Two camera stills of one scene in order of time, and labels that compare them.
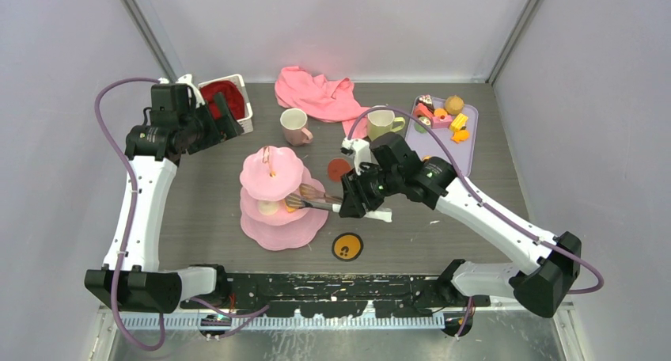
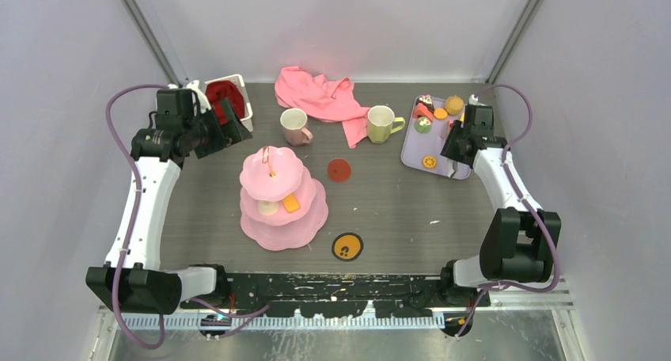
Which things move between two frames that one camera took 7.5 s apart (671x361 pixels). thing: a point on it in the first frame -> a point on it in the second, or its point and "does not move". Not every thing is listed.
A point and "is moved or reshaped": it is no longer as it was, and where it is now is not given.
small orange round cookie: [440, 112] does not move
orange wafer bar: [289, 209] does not move
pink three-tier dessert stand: [267, 174] does not move
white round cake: [267, 207] does not move
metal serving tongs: [312, 198] is moved or reshaped
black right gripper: [355, 195] -> [449, 150]
